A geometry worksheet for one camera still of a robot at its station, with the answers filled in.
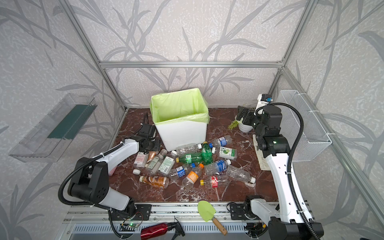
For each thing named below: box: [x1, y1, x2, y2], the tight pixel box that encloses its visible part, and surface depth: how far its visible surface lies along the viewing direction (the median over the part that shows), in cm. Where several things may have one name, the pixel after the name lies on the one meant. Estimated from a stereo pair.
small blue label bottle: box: [169, 163, 196, 181], surface depth 85 cm
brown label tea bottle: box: [146, 151, 158, 164], surface depth 92 cm
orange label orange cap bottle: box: [181, 163, 205, 190], surface depth 84 cm
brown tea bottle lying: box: [139, 176, 170, 189], surface depth 81 cm
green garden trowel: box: [197, 200, 228, 236], surface depth 76 cm
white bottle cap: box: [132, 169, 141, 175], surface depth 86 cm
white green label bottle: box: [158, 150, 177, 175], surface depth 88 cm
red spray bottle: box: [140, 222, 185, 240], surface depth 69 cm
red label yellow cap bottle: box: [200, 175, 220, 188], surface depth 81 cm
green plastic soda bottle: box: [175, 153, 203, 164], surface depth 90 cm
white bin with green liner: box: [149, 88, 210, 152], surface depth 90 cm
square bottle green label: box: [211, 146, 238, 160], surface depth 94 cm
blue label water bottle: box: [204, 159, 232, 176], surface depth 88 cm
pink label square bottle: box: [133, 150, 149, 168], surface depth 89 cm
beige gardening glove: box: [252, 134, 271, 171], surface depth 93 cm
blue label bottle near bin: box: [208, 135, 233, 148], surface depth 98 cm
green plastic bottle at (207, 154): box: [201, 141, 213, 166], surface depth 93 cm
